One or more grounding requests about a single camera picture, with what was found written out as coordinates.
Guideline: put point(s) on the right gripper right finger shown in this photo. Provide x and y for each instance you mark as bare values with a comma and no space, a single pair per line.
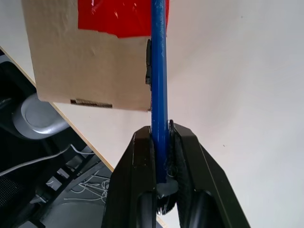
204,190

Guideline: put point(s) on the silver robot body joint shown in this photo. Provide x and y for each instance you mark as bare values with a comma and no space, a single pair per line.
35,118

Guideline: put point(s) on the brown cardboard box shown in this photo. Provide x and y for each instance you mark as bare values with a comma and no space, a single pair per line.
71,66

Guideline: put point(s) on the blue tool handle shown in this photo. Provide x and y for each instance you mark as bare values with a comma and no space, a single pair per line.
159,95

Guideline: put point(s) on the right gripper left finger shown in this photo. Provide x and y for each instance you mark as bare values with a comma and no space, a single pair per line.
130,178

